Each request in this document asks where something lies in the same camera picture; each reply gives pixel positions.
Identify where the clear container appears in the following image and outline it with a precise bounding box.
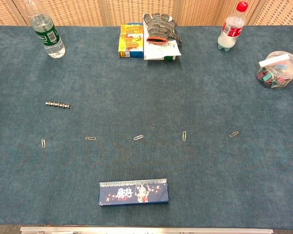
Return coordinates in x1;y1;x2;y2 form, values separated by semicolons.
255;50;293;90

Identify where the blue felt table cloth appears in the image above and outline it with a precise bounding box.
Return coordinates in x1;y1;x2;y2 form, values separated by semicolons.
0;24;293;226

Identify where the aluminium profile rail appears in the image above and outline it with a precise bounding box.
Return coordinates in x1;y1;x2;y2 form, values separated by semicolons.
20;226;274;234

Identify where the white rectangular block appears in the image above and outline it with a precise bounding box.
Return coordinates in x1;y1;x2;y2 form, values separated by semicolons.
258;54;291;68

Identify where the woven beige folding screen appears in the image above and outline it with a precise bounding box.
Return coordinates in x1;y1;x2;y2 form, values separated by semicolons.
0;0;293;27

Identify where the green label water bottle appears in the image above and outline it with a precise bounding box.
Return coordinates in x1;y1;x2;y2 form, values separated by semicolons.
23;0;66;59

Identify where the grey knit work glove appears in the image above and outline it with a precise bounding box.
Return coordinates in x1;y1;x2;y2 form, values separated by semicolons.
143;13;183;46

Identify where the white box with green edge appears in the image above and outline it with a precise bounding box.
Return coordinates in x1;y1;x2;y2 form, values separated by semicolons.
143;20;182;61

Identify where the red label plastic bottle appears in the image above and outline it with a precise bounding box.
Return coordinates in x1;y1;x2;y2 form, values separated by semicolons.
217;1;249;51

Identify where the yellow orange printed box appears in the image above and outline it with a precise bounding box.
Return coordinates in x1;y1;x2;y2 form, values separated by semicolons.
118;22;145;59

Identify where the dark blue printed pencil box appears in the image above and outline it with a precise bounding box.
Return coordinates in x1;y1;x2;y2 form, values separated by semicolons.
98;178;170;207

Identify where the magnetic bead rod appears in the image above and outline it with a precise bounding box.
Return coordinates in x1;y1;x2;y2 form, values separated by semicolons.
45;101;72;110

